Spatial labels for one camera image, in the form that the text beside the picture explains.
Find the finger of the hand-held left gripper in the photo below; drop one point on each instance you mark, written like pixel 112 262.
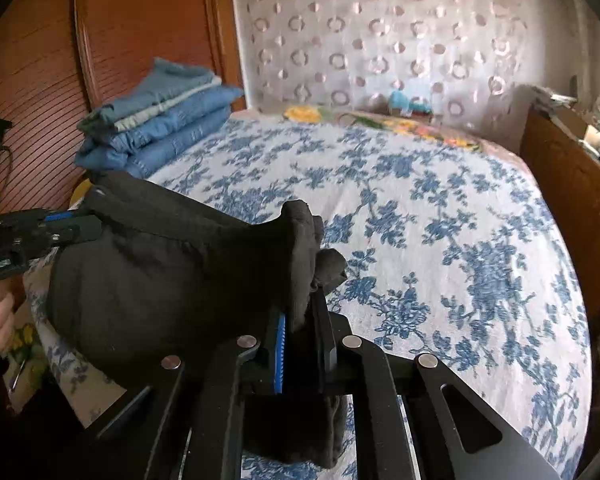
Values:
pixel 70 235
pixel 65 217

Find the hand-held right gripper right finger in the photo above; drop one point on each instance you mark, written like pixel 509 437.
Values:
pixel 325 350

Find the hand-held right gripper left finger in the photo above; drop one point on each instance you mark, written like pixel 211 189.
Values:
pixel 280 355

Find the black pants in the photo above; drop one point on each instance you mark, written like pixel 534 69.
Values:
pixel 155 270

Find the blue floral bed sheet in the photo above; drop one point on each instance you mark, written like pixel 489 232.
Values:
pixel 430 240

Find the light blue folded jeans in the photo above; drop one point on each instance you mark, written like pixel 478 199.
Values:
pixel 170 87

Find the wooden wardrobe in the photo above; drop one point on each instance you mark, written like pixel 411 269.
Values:
pixel 130 30

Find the blue plush toy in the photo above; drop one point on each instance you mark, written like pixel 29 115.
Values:
pixel 405 102

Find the wooden sideboard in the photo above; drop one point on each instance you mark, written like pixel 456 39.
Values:
pixel 575 195

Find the circle patterned curtain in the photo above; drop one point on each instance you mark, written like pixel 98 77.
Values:
pixel 380 35

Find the stack of papers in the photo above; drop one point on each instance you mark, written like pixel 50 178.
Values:
pixel 552 97

